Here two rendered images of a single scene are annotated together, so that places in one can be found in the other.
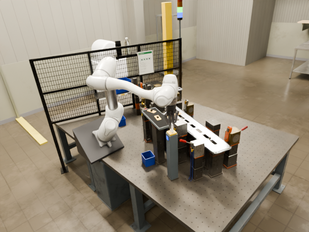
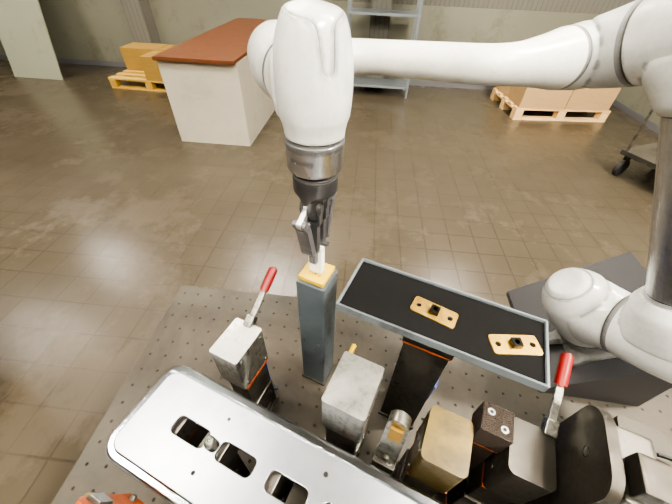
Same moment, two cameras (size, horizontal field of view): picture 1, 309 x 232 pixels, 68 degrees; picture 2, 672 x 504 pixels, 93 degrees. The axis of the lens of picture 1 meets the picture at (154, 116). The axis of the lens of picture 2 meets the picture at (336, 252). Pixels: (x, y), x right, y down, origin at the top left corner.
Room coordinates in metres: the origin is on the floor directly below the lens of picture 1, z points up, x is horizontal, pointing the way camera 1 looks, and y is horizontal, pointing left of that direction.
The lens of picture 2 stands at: (1.86, -0.41, 1.65)
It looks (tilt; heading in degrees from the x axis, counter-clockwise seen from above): 43 degrees down; 137
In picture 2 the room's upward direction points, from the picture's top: 2 degrees clockwise
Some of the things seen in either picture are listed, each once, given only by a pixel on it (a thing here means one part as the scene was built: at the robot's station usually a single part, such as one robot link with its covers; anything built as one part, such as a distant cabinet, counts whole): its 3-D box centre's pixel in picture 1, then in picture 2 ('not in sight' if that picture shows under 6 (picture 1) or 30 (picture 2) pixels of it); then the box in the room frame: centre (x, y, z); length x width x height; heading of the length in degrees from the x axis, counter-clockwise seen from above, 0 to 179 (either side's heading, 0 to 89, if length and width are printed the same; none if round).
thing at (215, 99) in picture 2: not in sight; (242, 73); (-2.45, 1.81, 0.43); 2.52 x 0.81 x 0.87; 132
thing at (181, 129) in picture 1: (179, 142); (350, 418); (1.70, -0.20, 0.90); 0.13 x 0.08 x 0.41; 113
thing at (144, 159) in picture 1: (148, 158); not in sight; (1.71, 0.08, 0.74); 0.11 x 0.10 x 0.09; 23
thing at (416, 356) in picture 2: (158, 140); (414, 371); (1.74, -0.02, 0.92); 0.10 x 0.08 x 0.45; 23
